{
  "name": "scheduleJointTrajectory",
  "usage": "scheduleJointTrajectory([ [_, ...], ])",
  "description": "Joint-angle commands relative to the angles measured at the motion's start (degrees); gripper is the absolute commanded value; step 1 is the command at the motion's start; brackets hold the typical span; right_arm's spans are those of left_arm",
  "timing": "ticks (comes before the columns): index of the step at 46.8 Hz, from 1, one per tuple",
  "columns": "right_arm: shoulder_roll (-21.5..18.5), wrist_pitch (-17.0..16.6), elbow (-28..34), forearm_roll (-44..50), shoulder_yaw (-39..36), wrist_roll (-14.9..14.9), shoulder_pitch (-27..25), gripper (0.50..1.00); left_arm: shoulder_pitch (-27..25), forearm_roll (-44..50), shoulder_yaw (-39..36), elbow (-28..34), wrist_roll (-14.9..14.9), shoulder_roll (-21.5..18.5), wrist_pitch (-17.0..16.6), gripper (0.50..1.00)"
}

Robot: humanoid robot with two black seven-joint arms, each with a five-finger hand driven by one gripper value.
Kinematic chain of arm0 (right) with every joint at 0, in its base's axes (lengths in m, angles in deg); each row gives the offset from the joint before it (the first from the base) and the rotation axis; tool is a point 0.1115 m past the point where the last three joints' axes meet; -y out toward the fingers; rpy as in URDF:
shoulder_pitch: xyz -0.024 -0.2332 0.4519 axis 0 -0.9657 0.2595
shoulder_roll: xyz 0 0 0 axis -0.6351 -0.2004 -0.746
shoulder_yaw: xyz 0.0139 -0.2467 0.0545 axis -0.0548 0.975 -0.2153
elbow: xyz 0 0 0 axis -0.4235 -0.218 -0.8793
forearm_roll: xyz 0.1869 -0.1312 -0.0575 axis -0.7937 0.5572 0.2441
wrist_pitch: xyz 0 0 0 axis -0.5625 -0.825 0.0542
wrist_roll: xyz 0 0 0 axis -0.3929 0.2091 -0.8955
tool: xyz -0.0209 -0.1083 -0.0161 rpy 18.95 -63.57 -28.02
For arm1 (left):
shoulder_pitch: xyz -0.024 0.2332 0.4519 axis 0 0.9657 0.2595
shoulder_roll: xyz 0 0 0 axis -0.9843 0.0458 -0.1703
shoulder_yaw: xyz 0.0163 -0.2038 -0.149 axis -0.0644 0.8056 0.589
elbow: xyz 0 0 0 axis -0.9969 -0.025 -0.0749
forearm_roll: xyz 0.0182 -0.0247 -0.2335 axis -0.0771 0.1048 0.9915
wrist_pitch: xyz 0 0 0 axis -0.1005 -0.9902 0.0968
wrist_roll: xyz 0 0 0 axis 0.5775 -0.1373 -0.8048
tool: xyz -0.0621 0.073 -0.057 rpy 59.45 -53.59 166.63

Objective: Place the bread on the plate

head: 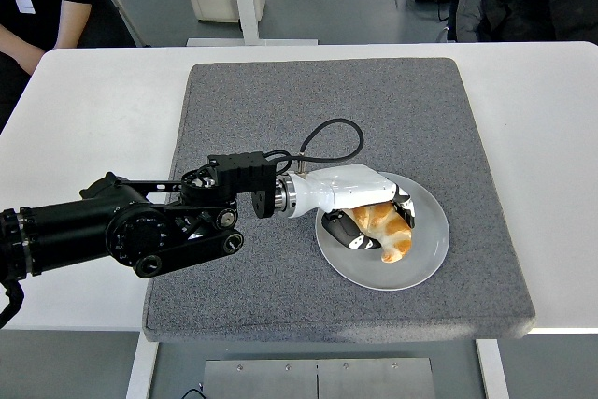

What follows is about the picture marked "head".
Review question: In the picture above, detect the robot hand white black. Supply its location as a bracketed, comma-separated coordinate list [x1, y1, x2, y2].
[287, 164, 418, 251]

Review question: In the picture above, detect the croissant bread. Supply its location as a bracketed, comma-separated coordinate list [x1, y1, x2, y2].
[350, 202, 413, 264]

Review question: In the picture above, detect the light grey round plate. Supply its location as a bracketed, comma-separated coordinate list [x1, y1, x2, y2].
[315, 171, 451, 292]

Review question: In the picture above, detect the grey metal plate with screws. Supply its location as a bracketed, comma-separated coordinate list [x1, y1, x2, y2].
[201, 357, 438, 399]

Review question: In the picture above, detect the grey textured mat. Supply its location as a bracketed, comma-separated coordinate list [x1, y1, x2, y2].
[141, 57, 537, 345]

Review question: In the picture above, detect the white table leg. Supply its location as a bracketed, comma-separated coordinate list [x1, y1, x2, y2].
[475, 337, 510, 399]
[124, 331, 160, 399]

